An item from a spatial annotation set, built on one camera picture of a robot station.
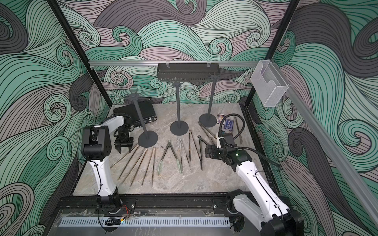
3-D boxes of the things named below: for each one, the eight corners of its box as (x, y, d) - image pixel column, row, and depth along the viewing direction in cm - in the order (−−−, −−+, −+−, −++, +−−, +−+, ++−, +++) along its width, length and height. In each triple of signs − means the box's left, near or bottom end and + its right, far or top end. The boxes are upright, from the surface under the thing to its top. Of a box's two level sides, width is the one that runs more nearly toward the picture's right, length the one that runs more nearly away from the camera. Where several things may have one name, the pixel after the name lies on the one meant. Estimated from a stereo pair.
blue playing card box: (223, 128, 107) (223, 126, 105) (225, 120, 112) (225, 118, 110) (231, 131, 106) (232, 129, 104) (233, 122, 111) (234, 120, 109)
